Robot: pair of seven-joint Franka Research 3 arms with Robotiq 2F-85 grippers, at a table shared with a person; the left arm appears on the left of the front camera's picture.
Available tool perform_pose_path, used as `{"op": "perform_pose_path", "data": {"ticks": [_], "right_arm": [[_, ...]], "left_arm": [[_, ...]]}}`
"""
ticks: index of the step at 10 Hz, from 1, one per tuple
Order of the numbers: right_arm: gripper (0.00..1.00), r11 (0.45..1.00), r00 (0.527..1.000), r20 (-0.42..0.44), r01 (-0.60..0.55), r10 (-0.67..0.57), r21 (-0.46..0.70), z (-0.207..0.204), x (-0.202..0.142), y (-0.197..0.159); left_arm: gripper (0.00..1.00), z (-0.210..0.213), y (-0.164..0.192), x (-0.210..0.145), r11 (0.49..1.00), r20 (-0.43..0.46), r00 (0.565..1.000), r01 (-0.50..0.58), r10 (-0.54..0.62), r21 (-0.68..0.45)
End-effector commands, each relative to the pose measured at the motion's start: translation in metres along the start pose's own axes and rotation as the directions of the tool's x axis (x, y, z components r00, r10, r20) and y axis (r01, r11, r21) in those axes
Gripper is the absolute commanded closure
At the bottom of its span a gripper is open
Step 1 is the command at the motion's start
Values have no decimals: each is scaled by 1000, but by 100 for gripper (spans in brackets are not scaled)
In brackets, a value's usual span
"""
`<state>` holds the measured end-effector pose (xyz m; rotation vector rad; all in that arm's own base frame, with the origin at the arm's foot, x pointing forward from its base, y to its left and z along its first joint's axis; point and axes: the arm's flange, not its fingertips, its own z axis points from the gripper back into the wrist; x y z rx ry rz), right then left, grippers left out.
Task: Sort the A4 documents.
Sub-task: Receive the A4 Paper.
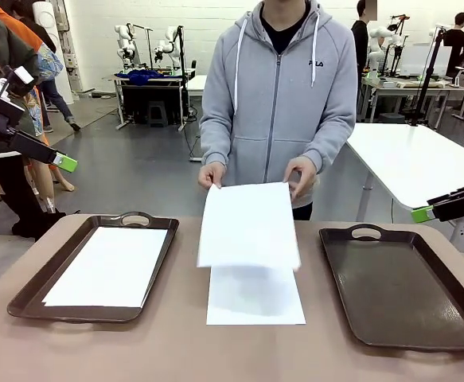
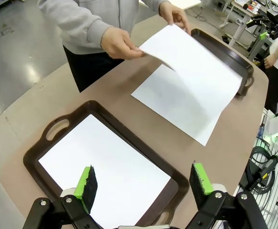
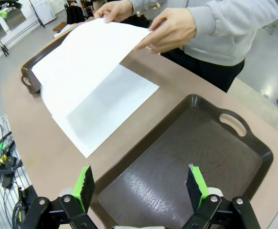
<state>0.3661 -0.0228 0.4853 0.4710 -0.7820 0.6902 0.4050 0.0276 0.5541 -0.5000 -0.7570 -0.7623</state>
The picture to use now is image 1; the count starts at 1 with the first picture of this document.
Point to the person's left forearm gray sleeve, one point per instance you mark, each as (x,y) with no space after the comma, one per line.
(331,147)

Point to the person's right forearm gray sleeve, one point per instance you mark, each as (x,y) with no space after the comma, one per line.
(215,147)

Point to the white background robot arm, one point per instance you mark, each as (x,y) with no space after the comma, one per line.
(126,51)
(376,40)
(172,36)

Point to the person's left hand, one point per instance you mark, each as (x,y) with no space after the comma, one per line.
(303,175)

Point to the person's right hand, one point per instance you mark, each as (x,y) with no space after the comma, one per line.
(211,175)

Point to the person in blue jeans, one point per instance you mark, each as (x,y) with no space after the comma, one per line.
(56,95)

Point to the person in olive jacket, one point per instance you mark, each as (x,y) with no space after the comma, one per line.
(5,47)

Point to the gray round stool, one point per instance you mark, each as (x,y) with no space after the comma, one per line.
(391,118)

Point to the gray background work table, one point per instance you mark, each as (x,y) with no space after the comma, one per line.
(414,90)

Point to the white tower air conditioner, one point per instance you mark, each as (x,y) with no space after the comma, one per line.
(42,14)

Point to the blue cloth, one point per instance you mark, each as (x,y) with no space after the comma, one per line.
(140,76)

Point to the white screen panel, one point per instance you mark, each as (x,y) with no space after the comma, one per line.
(418,59)

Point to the gray step stool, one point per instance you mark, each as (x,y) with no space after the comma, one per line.
(158,111)

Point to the person in black clothes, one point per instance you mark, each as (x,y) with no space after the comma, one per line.
(458,44)

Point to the white power strip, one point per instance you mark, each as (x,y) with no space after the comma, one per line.
(196,159)

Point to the white background table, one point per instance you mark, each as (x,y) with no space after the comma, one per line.
(197,81)

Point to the man in black sweater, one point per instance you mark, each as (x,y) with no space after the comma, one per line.
(361,36)

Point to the person in gray hoodie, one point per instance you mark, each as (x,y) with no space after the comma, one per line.
(275,99)

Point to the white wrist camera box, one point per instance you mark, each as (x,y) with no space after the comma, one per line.
(24,75)

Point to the black camera tripod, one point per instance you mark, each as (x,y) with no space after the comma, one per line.
(426,79)
(183,79)

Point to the gray wall electrical panel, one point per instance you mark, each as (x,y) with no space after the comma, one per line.
(64,16)

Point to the black frame background table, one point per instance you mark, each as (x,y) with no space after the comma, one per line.
(152,95)

